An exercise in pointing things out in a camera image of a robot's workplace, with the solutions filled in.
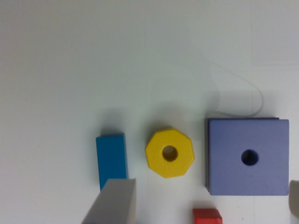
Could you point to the red rectangular block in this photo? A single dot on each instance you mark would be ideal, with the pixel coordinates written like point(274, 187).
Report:
point(206, 216)

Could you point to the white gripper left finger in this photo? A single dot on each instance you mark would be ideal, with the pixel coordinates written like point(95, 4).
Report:
point(115, 204)

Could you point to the yellow octagonal block with hole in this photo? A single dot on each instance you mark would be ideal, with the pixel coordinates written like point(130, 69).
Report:
point(169, 153)

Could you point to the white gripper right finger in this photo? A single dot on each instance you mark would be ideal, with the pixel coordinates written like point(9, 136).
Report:
point(294, 198)

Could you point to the purple square block with hole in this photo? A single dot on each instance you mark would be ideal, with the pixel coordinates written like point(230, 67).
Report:
point(247, 157)

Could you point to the small blue rectangular block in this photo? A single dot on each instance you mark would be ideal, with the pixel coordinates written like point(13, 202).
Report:
point(111, 157)

